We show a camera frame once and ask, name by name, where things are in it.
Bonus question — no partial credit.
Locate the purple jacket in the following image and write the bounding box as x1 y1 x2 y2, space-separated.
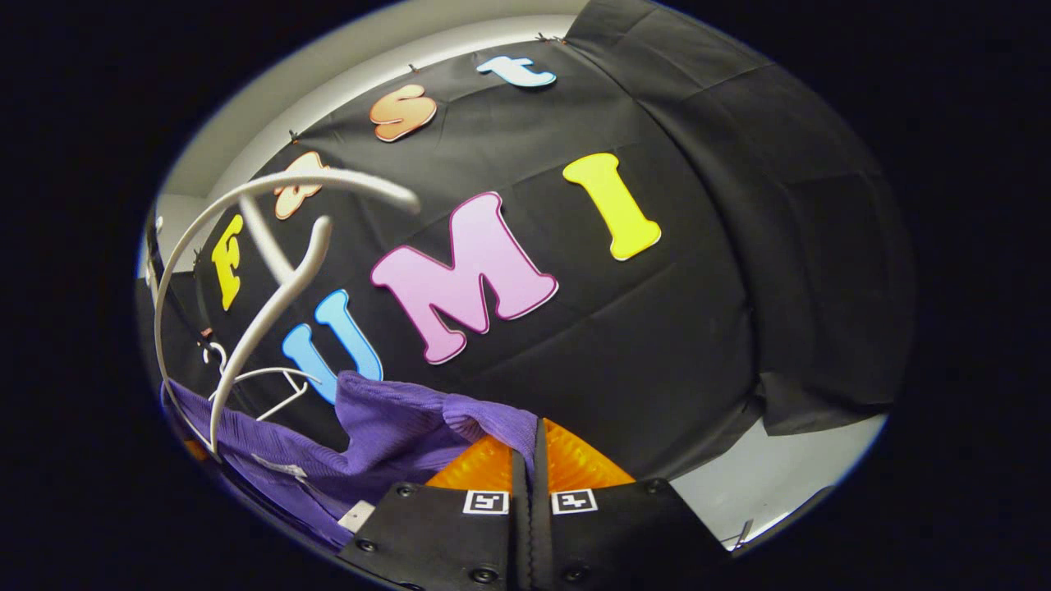
163 369 543 551

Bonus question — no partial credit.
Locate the white plastic clothes hanger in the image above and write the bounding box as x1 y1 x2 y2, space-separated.
152 168 421 457
200 341 323 424

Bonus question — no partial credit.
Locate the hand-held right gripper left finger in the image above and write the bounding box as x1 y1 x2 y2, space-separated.
337 433 530 591

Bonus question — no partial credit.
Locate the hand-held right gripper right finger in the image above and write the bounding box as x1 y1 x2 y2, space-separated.
530 417 736 591

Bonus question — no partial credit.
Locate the black backdrop cloth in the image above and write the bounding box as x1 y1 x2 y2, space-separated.
135 0 916 493

